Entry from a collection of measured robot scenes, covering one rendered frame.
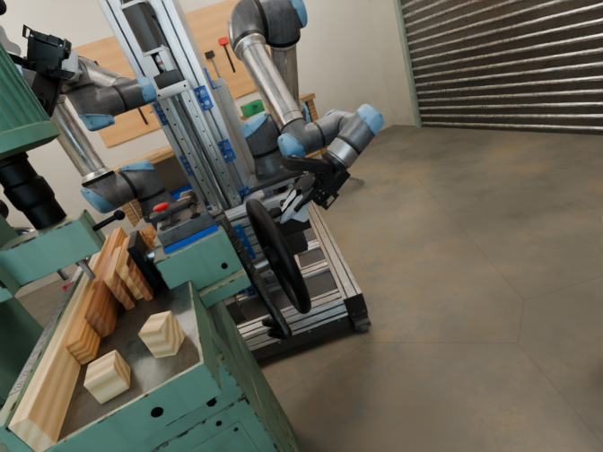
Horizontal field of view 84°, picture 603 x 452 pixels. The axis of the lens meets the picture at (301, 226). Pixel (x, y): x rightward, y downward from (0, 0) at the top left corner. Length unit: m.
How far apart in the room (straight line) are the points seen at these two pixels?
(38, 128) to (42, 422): 0.41
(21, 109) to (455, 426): 1.37
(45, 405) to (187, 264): 0.27
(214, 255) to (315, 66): 3.94
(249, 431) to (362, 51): 4.47
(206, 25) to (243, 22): 3.08
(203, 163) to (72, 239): 0.89
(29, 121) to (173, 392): 0.45
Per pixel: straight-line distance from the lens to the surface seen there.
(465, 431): 1.36
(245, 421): 0.70
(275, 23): 1.10
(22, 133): 0.65
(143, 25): 1.47
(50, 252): 0.71
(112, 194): 1.39
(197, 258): 0.64
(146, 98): 1.13
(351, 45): 4.70
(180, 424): 0.67
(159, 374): 0.49
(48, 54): 0.92
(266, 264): 0.76
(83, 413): 0.53
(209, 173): 1.51
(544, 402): 1.44
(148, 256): 0.70
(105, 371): 0.49
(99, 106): 1.08
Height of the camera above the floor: 1.18
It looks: 25 degrees down
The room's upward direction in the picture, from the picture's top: 21 degrees counter-clockwise
